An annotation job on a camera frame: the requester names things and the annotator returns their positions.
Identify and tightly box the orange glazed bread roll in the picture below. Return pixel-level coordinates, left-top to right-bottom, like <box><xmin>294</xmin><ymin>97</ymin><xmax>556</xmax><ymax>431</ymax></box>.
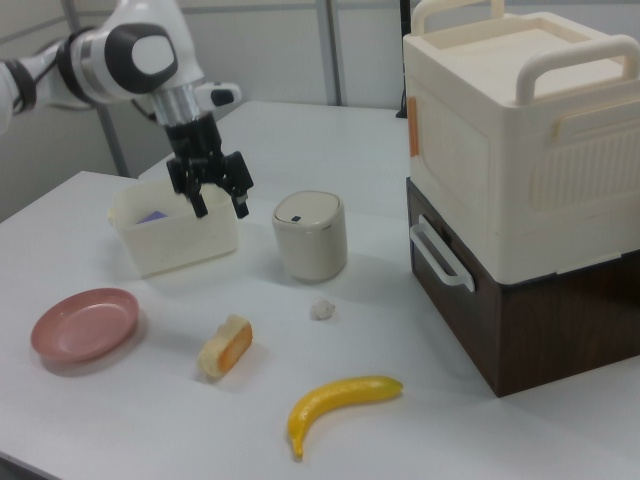
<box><xmin>196</xmin><ymin>313</ymin><xmax>254</xmax><ymax>384</ymax></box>

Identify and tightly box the small beige trash can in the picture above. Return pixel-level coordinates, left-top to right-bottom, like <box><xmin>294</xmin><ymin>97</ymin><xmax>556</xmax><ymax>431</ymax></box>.
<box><xmin>271</xmin><ymin>190</ymin><xmax>349</xmax><ymax>285</ymax></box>

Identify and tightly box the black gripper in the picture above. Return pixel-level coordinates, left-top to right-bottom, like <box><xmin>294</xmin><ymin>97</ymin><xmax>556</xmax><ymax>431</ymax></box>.
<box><xmin>164</xmin><ymin>112</ymin><xmax>254</xmax><ymax>220</ymax></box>

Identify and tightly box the yellow banana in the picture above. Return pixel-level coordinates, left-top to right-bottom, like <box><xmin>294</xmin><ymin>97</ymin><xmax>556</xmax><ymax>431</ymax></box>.
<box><xmin>286</xmin><ymin>374</ymin><xmax>404</xmax><ymax>460</ymax></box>

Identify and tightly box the orange tape strip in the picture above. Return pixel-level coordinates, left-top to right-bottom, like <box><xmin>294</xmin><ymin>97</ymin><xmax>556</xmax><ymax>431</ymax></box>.
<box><xmin>407</xmin><ymin>97</ymin><xmax>421</xmax><ymax>159</ymax></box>

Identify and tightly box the white plastic storage bin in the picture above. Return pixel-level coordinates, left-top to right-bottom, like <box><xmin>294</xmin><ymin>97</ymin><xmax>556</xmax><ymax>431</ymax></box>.
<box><xmin>108</xmin><ymin>179</ymin><xmax>240</xmax><ymax>280</ymax></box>

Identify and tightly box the cream plastic box with handles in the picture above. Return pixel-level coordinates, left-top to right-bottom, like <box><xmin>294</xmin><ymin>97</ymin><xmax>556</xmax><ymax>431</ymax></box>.
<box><xmin>402</xmin><ymin>0</ymin><xmax>640</xmax><ymax>284</ymax></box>

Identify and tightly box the crumpled white paper ball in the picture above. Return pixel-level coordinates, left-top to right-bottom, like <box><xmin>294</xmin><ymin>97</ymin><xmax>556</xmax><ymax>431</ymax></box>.
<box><xmin>309</xmin><ymin>297</ymin><xmax>336</xmax><ymax>321</ymax></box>

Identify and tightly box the dark brown drawer box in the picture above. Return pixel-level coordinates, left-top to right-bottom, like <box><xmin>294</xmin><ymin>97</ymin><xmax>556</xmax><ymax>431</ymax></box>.
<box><xmin>405</xmin><ymin>177</ymin><xmax>640</xmax><ymax>399</ymax></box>

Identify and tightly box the pink round plate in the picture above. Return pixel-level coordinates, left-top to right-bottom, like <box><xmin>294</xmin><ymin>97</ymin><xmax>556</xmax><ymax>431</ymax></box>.
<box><xmin>29</xmin><ymin>287</ymin><xmax>141</xmax><ymax>365</ymax></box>

